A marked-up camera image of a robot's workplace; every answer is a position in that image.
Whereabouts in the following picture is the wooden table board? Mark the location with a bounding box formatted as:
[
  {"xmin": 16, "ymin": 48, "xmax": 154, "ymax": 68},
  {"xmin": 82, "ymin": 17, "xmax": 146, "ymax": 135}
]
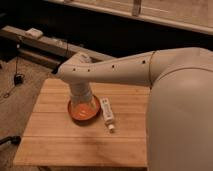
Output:
[{"xmin": 14, "ymin": 79, "xmax": 149, "ymax": 168}]

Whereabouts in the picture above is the wooden shelf ledge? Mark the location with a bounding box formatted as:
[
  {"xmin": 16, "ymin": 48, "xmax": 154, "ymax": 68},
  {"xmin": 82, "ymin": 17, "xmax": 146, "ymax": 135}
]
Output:
[{"xmin": 46, "ymin": 0, "xmax": 213, "ymax": 36}]

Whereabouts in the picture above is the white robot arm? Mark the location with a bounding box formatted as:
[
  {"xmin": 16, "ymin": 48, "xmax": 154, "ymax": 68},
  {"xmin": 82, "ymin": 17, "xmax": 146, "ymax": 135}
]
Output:
[{"xmin": 56, "ymin": 47, "xmax": 213, "ymax": 171}]

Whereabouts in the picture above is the orange ceramic bowl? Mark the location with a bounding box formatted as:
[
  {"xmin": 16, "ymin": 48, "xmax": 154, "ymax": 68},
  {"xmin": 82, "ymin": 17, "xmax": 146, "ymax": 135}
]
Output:
[{"xmin": 67, "ymin": 95, "xmax": 101, "ymax": 121}]

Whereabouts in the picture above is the white bottle with cap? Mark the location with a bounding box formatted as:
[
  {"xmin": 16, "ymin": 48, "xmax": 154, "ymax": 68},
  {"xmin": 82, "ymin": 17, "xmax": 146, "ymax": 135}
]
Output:
[{"xmin": 100, "ymin": 98, "xmax": 115, "ymax": 132}]

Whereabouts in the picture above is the black cable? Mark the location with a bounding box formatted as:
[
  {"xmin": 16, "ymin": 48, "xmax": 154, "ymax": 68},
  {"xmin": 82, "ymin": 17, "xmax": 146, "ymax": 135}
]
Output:
[{"xmin": 2, "ymin": 37, "xmax": 22, "ymax": 99}]

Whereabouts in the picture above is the black power adapter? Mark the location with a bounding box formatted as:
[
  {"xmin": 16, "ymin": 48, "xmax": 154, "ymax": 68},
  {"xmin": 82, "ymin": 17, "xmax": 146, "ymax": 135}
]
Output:
[{"xmin": 14, "ymin": 74, "xmax": 23, "ymax": 86}]

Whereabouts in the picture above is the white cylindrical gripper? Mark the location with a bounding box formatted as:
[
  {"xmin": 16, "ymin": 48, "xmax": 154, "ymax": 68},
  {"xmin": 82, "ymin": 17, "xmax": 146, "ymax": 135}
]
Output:
[{"xmin": 69, "ymin": 83, "xmax": 93, "ymax": 111}]

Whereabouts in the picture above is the long wooden beam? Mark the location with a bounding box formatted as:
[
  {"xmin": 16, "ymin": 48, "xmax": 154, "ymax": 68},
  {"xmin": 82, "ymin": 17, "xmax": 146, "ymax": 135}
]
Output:
[{"xmin": 0, "ymin": 26, "xmax": 113, "ymax": 60}]

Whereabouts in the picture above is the black object at left edge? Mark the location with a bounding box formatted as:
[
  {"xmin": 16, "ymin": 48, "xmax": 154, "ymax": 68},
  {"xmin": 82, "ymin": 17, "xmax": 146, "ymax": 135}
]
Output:
[{"xmin": 0, "ymin": 136, "xmax": 21, "ymax": 145}]

